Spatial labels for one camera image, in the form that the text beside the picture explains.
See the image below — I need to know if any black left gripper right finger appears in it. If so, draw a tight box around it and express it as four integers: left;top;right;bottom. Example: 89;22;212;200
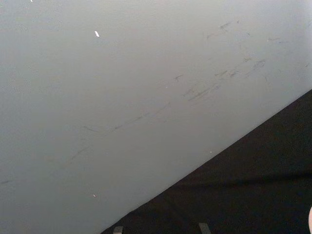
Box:
198;222;212;234

